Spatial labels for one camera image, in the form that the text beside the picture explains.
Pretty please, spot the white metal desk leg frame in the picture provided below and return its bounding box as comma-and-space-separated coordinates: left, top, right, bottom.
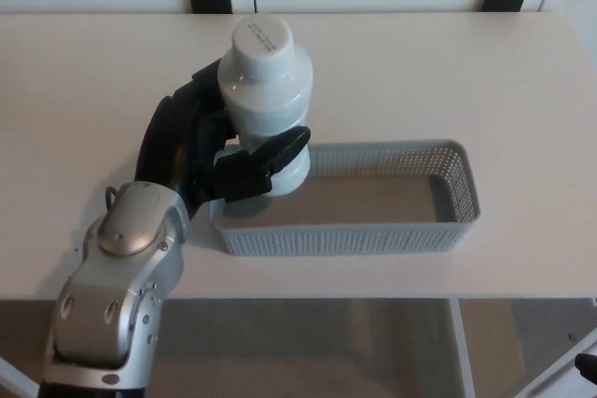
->
448, 297, 597, 398
0, 354, 42, 398

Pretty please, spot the grey perforated plastic basket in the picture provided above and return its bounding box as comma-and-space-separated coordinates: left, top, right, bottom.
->
207, 138, 481, 257

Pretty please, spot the black three-fingered right robot hand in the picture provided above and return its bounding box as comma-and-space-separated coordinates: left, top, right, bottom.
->
574, 353, 597, 378

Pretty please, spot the white plastic bottle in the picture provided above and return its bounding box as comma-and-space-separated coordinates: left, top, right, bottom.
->
216, 17, 318, 198

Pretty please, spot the black three-fingered left robot hand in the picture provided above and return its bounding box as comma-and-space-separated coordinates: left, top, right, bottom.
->
133, 58, 312, 222

